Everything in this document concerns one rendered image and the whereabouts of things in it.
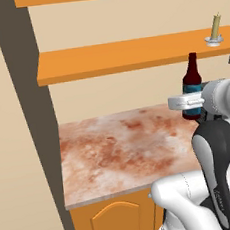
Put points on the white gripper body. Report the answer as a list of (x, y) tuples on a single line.
[(185, 100)]

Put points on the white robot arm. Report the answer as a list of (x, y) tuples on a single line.
[(224, 149)]

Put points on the orange arched cabinet door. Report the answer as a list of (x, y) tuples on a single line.
[(114, 221)]

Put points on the pale candle in white holder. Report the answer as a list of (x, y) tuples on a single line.
[(215, 27)]

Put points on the dark red beer bottle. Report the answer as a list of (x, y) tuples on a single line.
[(192, 78)]

